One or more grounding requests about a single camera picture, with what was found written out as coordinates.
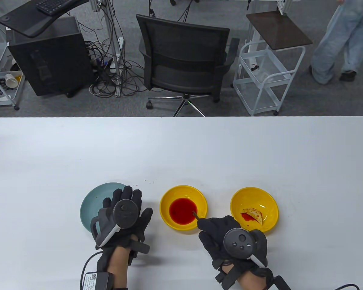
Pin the black chopstick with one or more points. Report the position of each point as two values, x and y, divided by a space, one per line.
195 214

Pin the brown side table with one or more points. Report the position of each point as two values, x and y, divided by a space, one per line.
278 30

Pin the person's left forearm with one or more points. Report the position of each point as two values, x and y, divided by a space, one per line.
118 265

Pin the red soy sauce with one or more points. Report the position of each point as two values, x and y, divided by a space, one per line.
181 211

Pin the yellow sauce bowl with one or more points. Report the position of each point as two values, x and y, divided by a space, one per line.
169 196

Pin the pale dumpling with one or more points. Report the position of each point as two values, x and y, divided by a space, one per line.
255 214

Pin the black computer tower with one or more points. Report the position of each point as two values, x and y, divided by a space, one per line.
48 60

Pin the white paper cup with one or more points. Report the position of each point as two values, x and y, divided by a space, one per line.
10 81

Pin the black box with white label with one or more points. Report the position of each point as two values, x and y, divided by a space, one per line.
93 281

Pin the black office chair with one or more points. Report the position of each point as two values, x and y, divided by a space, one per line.
184 45

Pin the person's right forearm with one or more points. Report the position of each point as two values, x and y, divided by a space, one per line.
251 282

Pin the teal plate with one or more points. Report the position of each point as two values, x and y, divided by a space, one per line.
90 208

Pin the grey white controller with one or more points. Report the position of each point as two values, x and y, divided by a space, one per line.
237 241
125 213

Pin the person's left hand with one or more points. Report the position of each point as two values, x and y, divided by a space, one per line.
145 220

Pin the black keyboard tray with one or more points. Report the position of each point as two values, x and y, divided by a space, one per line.
24 22

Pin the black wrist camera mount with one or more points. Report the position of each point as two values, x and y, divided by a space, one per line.
140 247
230 279

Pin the yellow dumpling bowl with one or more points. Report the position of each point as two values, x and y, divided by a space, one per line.
254 196

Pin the person's right hand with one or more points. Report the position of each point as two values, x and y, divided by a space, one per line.
214 232

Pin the black keyboard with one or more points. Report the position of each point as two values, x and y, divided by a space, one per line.
51 6

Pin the aluminium frame post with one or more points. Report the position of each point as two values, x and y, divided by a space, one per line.
112 30
282 6

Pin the white rolling cart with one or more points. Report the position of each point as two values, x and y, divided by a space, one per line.
260 99

